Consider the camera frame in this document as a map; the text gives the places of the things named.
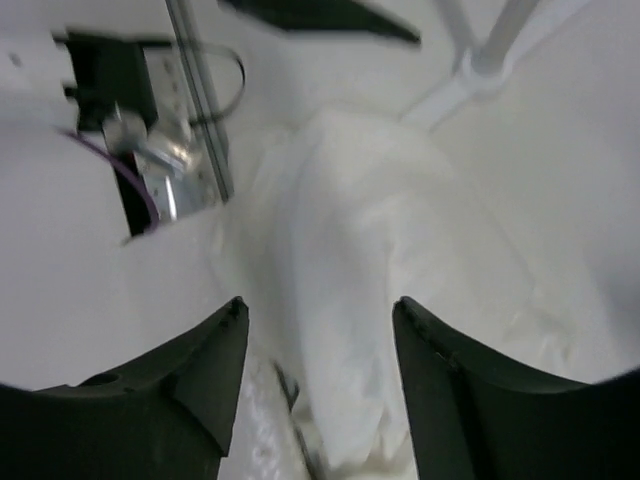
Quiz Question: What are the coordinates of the white t shirt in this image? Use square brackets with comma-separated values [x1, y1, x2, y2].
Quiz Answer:
[212, 107, 628, 479]

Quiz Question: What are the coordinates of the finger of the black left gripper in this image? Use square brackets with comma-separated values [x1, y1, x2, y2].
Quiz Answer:
[219, 0, 421, 45]

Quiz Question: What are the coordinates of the metal base rail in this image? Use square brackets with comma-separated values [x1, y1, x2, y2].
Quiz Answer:
[135, 1, 238, 223]

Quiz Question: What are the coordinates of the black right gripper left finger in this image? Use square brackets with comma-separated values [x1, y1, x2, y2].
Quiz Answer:
[1, 297, 249, 479]

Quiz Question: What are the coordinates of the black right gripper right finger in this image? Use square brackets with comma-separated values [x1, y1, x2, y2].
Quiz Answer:
[393, 297, 639, 479]

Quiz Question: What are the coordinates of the white clothes rack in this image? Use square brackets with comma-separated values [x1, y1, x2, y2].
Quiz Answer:
[400, 0, 590, 131]

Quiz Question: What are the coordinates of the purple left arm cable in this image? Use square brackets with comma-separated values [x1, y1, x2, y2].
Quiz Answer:
[57, 127, 164, 231]

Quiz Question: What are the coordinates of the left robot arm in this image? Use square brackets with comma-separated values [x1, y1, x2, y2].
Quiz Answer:
[1, 1, 427, 389]

